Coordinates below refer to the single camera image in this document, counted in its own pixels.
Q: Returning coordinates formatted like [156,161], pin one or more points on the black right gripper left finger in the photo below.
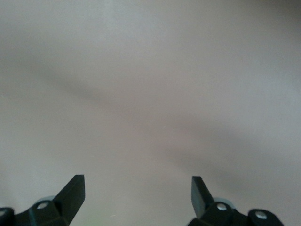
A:
[63,207]

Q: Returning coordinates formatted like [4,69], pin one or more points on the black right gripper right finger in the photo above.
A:
[204,207]

